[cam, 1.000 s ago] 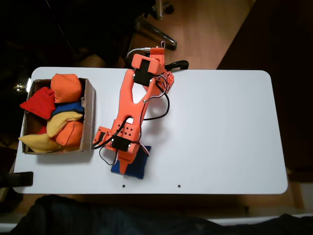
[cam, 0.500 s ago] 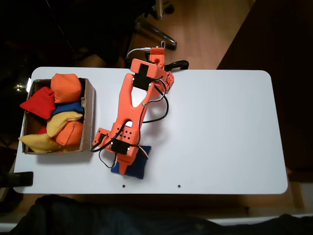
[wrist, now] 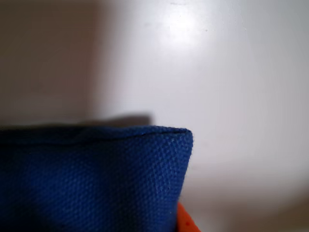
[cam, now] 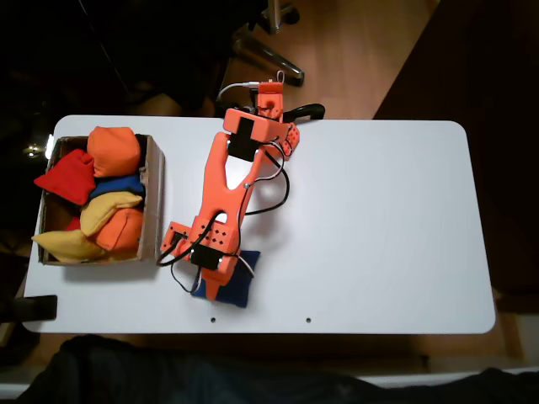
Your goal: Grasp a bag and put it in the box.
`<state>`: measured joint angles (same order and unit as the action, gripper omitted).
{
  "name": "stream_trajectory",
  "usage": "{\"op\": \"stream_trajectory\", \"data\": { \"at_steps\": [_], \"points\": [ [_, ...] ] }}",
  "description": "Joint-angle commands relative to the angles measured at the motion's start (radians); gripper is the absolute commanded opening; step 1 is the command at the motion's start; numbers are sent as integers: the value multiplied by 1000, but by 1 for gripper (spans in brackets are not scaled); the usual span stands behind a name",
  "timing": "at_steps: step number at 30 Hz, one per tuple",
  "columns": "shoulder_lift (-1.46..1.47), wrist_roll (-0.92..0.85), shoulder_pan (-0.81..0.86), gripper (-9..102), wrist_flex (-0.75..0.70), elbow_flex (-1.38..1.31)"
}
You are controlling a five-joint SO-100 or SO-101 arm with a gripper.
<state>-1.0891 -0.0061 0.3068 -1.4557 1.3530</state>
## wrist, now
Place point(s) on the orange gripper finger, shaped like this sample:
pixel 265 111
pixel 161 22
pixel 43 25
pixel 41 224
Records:
pixel 186 220

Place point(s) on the blue fabric bean bag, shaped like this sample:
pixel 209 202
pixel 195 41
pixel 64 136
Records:
pixel 84 181

